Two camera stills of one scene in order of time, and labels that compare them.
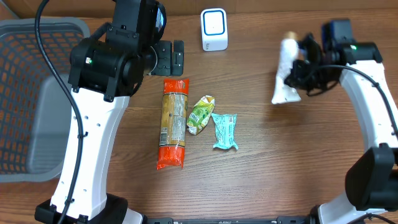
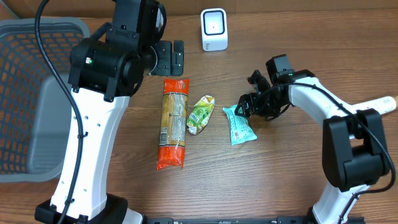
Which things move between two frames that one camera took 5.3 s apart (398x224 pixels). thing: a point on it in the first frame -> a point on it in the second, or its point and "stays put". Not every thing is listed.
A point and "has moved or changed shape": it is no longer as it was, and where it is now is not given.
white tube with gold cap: (289, 53) has moved or changed shape
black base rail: (278, 220) stays put
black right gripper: (302, 69) -> (259, 96)
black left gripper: (165, 58) stays put
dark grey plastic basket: (35, 106) stays put
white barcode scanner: (214, 29) stays put
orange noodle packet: (173, 122) stays put
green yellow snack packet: (200, 114) stays put
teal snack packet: (225, 130) -> (240, 128)
